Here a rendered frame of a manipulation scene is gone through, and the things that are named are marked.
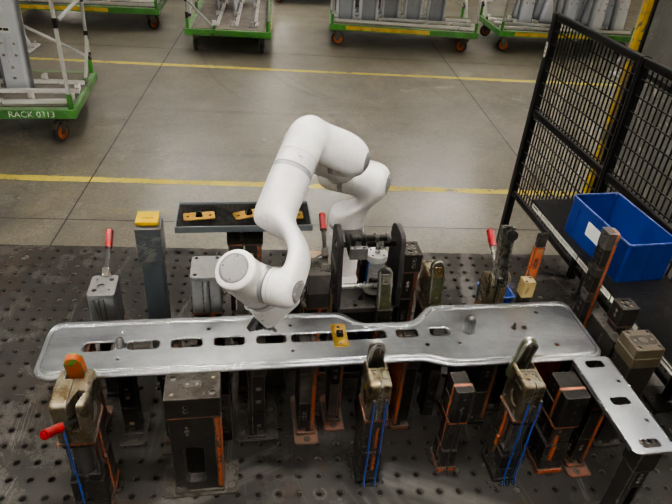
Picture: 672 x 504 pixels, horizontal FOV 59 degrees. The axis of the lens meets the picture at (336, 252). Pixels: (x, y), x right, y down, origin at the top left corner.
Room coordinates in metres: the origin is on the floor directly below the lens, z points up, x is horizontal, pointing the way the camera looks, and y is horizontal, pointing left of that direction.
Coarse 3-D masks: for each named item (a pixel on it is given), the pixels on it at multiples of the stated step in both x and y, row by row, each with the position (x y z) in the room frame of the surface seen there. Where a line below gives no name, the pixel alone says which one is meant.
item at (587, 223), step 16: (576, 208) 1.69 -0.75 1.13; (592, 208) 1.73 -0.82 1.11; (608, 208) 1.75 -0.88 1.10; (624, 208) 1.70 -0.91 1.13; (576, 224) 1.66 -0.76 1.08; (592, 224) 1.59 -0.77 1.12; (608, 224) 1.53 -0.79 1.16; (624, 224) 1.68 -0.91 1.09; (640, 224) 1.62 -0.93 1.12; (656, 224) 1.56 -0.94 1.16; (576, 240) 1.64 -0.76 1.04; (592, 240) 1.57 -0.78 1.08; (624, 240) 1.45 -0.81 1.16; (640, 240) 1.59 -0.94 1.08; (656, 240) 1.54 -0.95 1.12; (592, 256) 1.55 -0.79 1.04; (624, 256) 1.43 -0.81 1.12; (640, 256) 1.44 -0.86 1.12; (656, 256) 1.45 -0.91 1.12; (608, 272) 1.46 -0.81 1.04; (624, 272) 1.43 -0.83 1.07; (640, 272) 1.44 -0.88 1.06; (656, 272) 1.46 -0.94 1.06
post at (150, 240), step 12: (144, 228) 1.35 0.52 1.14; (156, 228) 1.35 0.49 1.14; (144, 240) 1.34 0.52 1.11; (156, 240) 1.35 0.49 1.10; (144, 252) 1.34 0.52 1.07; (156, 252) 1.35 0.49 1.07; (144, 264) 1.35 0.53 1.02; (156, 264) 1.35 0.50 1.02; (144, 276) 1.35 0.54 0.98; (156, 276) 1.35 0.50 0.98; (156, 288) 1.35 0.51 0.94; (156, 300) 1.35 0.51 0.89; (168, 300) 1.39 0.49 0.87; (156, 312) 1.35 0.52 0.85; (168, 312) 1.36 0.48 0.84
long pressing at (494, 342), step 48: (48, 336) 1.06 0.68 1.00; (96, 336) 1.07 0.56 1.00; (144, 336) 1.08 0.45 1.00; (192, 336) 1.09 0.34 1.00; (240, 336) 1.11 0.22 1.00; (288, 336) 1.12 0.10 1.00; (432, 336) 1.16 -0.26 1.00; (480, 336) 1.18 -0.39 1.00; (528, 336) 1.19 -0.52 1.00; (576, 336) 1.21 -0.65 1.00
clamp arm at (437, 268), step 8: (432, 264) 1.35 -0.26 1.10; (440, 264) 1.34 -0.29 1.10; (432, 272) 1.33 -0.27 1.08; (440, 272) 1.33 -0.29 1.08; (432, 280) 1.33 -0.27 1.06; (440, 280) 1.33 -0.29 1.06; (432, 288) 1.32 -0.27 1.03; (440, 288) 1.33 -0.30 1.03; (432, 296) 1.32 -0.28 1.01; (440, 296) 1.32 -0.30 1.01; (432, 304) 1.32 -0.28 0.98
